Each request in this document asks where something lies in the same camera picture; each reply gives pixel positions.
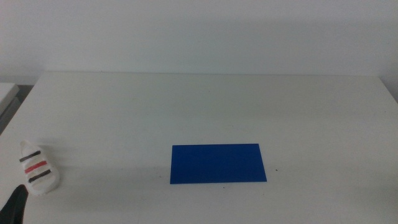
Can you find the blue rectangular mat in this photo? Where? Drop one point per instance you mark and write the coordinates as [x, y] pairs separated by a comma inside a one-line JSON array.
[[217, 164]]

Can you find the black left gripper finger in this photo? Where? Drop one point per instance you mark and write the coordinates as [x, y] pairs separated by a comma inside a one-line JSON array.
[[14, 207]]

